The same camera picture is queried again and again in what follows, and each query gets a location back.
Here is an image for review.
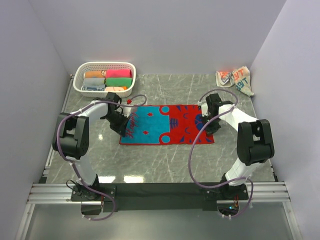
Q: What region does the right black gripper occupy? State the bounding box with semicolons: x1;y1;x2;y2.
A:
199;113;221;138

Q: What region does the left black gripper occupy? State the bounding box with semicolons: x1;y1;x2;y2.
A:
104;111;131;138

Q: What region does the red blue cat towel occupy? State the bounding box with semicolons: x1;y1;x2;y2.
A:
119;104;204;146

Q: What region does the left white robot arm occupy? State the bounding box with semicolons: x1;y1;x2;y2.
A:
52;93;134;201

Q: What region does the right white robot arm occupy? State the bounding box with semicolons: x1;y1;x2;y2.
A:
201;93;275;200

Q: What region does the peach rolled towel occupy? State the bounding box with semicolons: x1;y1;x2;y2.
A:
104;86;128;92

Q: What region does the crumpled white printed towel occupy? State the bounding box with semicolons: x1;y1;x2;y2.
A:
215;66;254;97

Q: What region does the green rolled towel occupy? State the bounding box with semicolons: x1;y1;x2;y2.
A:
105;77;133;88

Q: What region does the grey rolled towel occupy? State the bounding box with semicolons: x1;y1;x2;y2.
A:
83;77;105;86

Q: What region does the blue patterned rolled towel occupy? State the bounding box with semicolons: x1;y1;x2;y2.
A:
81;84;106;92

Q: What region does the pink rolled towel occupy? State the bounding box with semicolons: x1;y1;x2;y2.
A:
105;68;132;79

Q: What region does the white plastic basket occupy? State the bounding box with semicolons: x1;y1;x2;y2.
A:
73;61;137;98

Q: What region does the orange rolled towel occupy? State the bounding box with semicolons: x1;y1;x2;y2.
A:
83;70;106;79

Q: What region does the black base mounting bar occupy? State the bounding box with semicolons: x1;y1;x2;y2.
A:
70;182;251;213

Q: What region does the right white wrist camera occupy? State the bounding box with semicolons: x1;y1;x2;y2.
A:
197;101;208;117

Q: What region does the aluminium front rail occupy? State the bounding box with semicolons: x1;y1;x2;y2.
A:
26;181;292;205

